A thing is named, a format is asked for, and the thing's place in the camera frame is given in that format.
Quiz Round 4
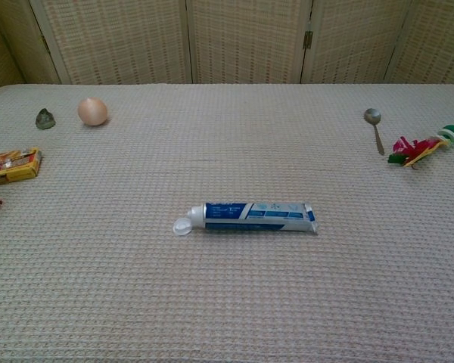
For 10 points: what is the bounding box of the blue white toothpaste tube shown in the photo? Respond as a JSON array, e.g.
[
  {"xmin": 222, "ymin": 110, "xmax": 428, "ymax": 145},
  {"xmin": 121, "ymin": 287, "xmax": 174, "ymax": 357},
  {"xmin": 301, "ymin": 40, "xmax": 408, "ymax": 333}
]
[{"xmin": 173, "ymin": 202, "xmax": 319, "ymax": 238}]

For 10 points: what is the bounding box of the beige woven tablecloth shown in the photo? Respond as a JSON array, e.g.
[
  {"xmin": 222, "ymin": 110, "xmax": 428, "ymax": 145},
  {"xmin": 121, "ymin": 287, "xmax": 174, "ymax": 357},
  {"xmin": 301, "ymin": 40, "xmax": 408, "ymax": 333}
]
[{"xmin": 0, "ymin": 82, "xmax": 454, "ymax": 363}]

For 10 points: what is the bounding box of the pale brown egg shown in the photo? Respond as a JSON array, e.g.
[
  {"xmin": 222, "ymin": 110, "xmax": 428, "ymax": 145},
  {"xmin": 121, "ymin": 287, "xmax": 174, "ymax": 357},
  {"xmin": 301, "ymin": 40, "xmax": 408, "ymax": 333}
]
[{"xmin": 77, "ymin": 97, "xmax": 109, "ymax": 127}]

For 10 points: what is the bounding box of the metal spoon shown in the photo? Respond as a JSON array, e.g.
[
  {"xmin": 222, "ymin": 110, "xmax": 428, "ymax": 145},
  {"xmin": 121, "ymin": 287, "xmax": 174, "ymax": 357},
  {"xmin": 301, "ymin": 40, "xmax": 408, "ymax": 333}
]
[{"xmin": 363, "ymin": 107, "xmax": 386, "ymax": 157}]

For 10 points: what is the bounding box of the wicker folding screen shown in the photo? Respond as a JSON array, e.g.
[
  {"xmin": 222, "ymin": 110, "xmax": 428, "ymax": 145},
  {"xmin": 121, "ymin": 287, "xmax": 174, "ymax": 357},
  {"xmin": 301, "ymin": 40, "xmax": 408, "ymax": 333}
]
[{"xmin": 0, "ymin": 0, "xmax": 454, "ymax": 95}]

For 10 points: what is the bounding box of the red green feather shuttlecock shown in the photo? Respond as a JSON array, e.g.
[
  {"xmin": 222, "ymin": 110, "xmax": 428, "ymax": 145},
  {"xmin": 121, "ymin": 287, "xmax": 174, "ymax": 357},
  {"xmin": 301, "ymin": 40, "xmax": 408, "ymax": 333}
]
[{"xmin": 387, "ymin": 124, "xmax": 454, "ymax": 169}]

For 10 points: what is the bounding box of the yellow food box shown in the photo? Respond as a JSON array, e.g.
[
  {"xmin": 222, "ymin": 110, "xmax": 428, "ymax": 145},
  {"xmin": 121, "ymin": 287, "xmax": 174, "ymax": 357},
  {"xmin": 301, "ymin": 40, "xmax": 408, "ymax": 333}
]
[{"xmin": 0, "ymin": 147, "xmax": 43, "ymax": 188}]

